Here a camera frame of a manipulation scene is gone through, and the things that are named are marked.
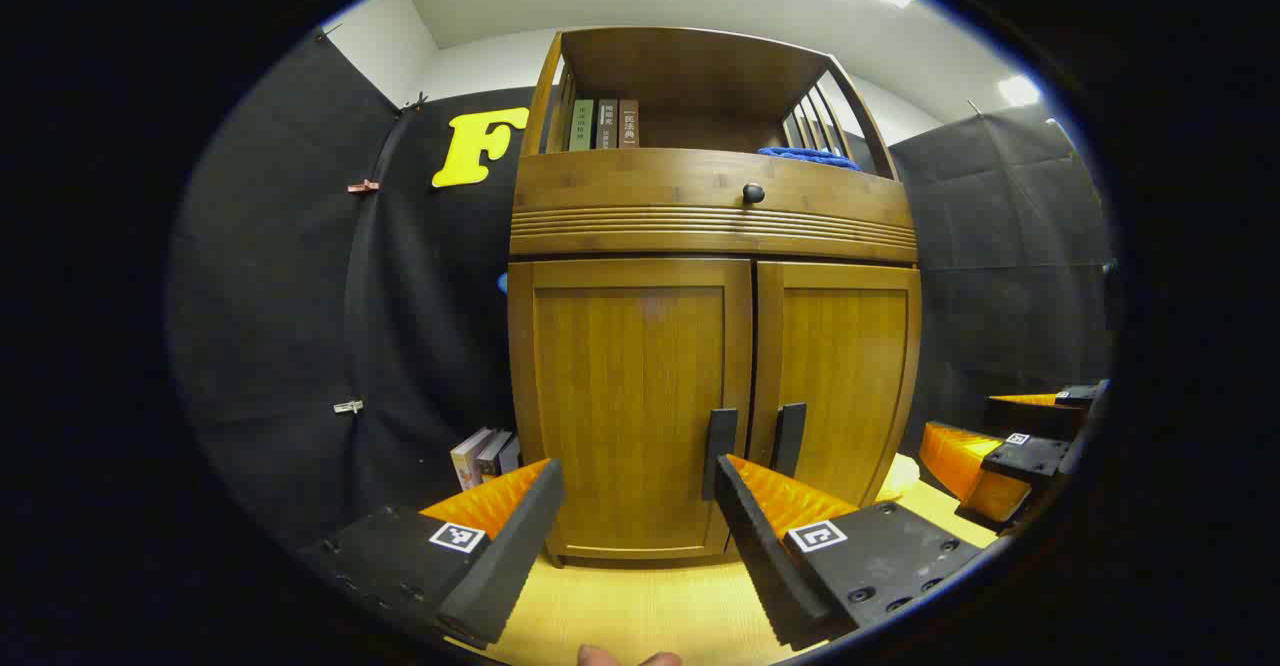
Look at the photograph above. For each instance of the black round drawer knob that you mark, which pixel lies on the black round drawer knob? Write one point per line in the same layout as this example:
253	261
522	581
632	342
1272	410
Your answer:
753	193

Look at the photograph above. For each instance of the blue cloth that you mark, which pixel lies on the blue cloth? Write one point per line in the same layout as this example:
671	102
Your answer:
805	157

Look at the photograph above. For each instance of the blue-grey standing book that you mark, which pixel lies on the blue-grey standing book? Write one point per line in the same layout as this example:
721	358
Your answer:
510	454

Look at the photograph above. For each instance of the silver clip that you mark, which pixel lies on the silver clip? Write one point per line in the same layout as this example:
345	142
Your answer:
348	406

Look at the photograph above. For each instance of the black backdrop cloth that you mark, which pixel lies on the black backdrop cloth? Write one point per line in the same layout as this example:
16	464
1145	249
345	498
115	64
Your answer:
300	326

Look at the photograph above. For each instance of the red clip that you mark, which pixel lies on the red clip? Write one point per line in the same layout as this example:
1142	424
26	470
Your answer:
363	186

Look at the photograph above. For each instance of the brown book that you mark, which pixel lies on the brown book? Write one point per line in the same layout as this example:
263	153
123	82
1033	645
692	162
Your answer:
629	124

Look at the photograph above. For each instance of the wooden cabinet drawer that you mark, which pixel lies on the wooden cabinet drawer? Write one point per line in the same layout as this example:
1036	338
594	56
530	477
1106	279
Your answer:
620	186

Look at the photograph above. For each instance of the wooden cabinet door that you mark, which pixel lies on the wooden cabinet door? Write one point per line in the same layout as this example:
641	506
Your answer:
630	396
850	376

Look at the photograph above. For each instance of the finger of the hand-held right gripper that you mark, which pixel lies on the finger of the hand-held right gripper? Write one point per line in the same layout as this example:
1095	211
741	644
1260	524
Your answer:
960	461
1030	414

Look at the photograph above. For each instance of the dark grey book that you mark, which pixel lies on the dark grey book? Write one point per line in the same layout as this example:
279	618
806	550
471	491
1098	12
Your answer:
607	124

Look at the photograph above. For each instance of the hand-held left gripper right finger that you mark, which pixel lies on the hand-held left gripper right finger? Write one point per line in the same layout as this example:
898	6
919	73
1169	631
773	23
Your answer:
765	566

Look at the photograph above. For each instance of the grey standing book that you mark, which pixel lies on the grey standing book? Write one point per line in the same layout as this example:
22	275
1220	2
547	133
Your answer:
492	454

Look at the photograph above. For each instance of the wooden double-door shoe cabinet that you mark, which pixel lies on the wooden double-door shoe cabinet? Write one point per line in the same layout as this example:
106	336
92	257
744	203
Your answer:
700	236

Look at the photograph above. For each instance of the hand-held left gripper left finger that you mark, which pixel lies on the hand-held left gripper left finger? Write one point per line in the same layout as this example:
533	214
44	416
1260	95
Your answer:
510	556

